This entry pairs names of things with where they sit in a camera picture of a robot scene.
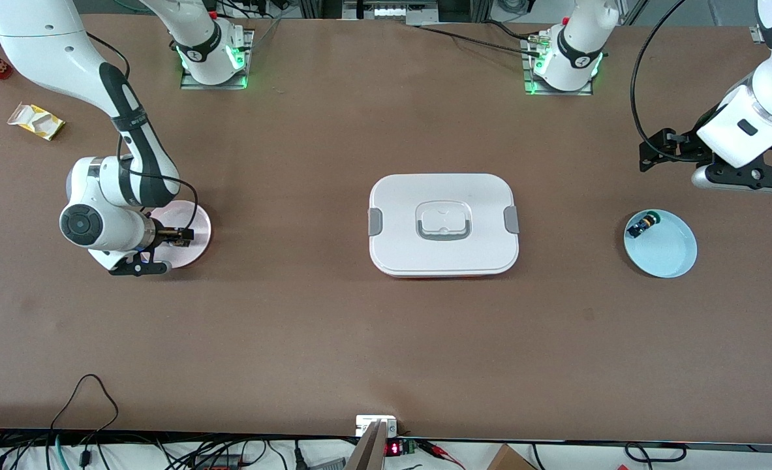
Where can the yellow white paper packet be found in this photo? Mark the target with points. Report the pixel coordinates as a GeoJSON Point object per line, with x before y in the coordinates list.
{"type": "Point", "coordinates": [36, 121]}

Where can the small red digit display module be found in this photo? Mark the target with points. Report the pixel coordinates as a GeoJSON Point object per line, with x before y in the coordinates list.
{"type": "Point", "coordinates": [393, 448]}

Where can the brown cardboard box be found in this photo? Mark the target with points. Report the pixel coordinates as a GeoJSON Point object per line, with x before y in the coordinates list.
{"type": "Point", "coordinates": [506, 460]}

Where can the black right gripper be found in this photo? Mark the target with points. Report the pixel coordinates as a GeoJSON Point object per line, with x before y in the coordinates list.
{"type": "Point", "coordinates": [164, 232]}

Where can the pink round plate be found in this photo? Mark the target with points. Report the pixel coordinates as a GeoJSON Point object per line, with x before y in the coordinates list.
{"type": "Point", "coordinates": [196, 251]}

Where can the white mounting bracket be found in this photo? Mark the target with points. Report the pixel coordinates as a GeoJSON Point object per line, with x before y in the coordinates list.
{"type": "Point", "coordinates": [363, 424]}

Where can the white lidded lunch box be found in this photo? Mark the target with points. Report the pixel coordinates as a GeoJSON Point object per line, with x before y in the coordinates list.
{"type": "Point", "coordinates": [444, 251]}

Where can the red clip test lead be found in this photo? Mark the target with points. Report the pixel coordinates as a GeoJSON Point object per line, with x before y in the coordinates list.
{"type": "Point", "coordinates": [434, 449]}

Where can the orange black push-button switch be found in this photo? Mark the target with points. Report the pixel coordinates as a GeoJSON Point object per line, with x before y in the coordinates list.
{"type": "Point", "coordinates": [182, 242]}

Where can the grey metal bar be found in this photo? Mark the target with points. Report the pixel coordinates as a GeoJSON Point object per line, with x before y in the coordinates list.
{"type": "Point", "coordinates": [367, 450]}

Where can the blue green push-button switch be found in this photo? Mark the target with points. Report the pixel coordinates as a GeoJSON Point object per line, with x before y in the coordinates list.
{"type": "Point", "coordinates": [640, 225]}

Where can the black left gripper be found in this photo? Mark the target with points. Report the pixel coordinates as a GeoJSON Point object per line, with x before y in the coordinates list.
{"type": "Point", "coordinates": [684, 146]}

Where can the white power strip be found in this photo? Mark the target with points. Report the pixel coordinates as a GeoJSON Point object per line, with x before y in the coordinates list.
{"type": "Point", "coordinates": [392, 12]}

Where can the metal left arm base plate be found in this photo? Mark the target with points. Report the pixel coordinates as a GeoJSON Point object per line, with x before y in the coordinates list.
{"type": "Point", "coordinates": [530, 89]}

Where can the light blue round plate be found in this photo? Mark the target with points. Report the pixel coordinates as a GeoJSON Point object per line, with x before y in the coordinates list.
{"type": "Point", "coordinates": [666, 254]}

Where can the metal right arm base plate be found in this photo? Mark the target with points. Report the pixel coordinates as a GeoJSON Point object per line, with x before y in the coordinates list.
{"type": "Point", "coordinates": [190, 85]}

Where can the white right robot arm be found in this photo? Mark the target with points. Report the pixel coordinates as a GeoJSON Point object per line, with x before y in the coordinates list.
{"type": "Point", "coordinates": [33, 39]}

